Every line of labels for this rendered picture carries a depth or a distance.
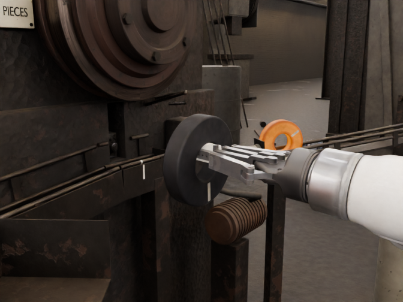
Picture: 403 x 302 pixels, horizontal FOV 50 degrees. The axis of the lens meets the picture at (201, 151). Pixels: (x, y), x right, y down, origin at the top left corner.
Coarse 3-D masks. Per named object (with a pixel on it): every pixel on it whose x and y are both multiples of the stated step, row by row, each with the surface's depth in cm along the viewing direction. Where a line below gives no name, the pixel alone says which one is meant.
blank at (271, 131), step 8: (280, 120) 145; (264, 128) 146; (272, 128) 144; (280, 128) 145; (288, 128) 146; (296, 128) 147; (264, 136) 144; (272, 136) 145; (288, 136) 147; (296, 136) 147; (264, 144) 144; (272, 144) 145; (288, 144) 149; (296, 144) 148
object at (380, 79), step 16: (384, 0) 324; (400, 0) 317; (384, 16) 325; (400, 16) 319; (384, 32) 327; (400, 32) 321; (368, 48) 344; (384, 48) 329; (400, 48) 322; (368, 64) 344; (384, 64) 331; (400, 64) 324; (368, 80) 346; (384, 80) 332; (400, 80) 326; (368, 96) 348; (384, 96) 334; (400, 96) 326; (368, 112) 350; (384, 112) 336; (400, 112) 328; (368, 128) 352
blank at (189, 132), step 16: (176, 128) 68; (192, 128) 67; (208, 128) 70; (224, 128) 73; (176, 144) 66; (192, 144) 67; (224, 144) 74; (176, 160) 65; (192, 160) 68; (176, 176) 66; (192, 176) 69; (208, 176) 74; (224, 176) 76; (176, 192) 68; (192, 192) 69; (208, 192) 73
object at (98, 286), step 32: (0, 224) 76; (32, 224) 76; (64, 224) 75; (96, 224) 75; (0, 256) 77; (32, 256) 77; (64, 256) 77; (96, 256) 76; (0, 288) 75; (32, 288) 75; (64, 288) 75; (96, 288) 75
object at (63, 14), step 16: (48, 0) 95; (64, 0) 93; (48, 16) 96; (64, 16) 93; (64, 32) 94; (64, 48) 98; (80, 48) 98; (80, 64) 98; (96, 80) 103; (112, 80) 106; (128, 96) 111; (144, 96) 116
